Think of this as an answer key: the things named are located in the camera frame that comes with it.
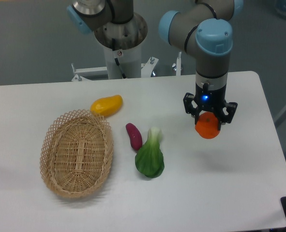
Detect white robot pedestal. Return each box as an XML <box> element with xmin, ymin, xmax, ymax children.
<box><xmin>103</xmin><ymin>45</ymin><xmax>142</xmax><ymax>79</ymax></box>

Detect orange fruit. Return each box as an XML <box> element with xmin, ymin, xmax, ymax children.
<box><xmin>195</xmin><ymin>112</ymin><xmax>220</xmax><ymax>139</ymax></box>

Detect black cable on pedestal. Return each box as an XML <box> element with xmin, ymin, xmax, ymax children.
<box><xmin>111</xmin><ymin>38</ymin><xmax>127</xmax><ymax>79</ymax></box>

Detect white metal base frame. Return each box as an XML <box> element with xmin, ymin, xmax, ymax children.
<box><xmin>71</xmin><ymin>51</ymin><xmax>185</xmax><ymax>82</ymax></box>

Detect yellow mango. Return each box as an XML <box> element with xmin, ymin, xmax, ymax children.
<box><xmin>90</xmin><ymin>95</ymin><xmax>123</xmax><ymax>117</ymax></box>

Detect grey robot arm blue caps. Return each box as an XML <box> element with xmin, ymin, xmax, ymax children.
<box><xmin>66</xmin><ymin>0</ymin><xmax>243</xmax><ymax>127</ymax></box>

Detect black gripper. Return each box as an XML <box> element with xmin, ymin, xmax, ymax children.
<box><xmin>183</xmin><ymin>84</ymin><xmax>238</xmax><ymax>131</ymax></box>

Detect green bok choy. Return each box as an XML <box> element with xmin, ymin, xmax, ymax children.
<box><xmin>135</xmin><ymin>127</ymin><xmax>165</xmax><ymax>178</ymax></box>

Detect purple sweet potato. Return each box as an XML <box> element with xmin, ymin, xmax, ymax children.
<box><xmin>126</xmin><ymin>123</ymin><xmax>143</xmax><ymax>151</ymax></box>

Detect woven wicker basket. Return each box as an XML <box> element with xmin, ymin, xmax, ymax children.
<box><xmin>40</xmin><ymin>110</ymin><xmax>114</xmax><ymax>199</ymax></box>

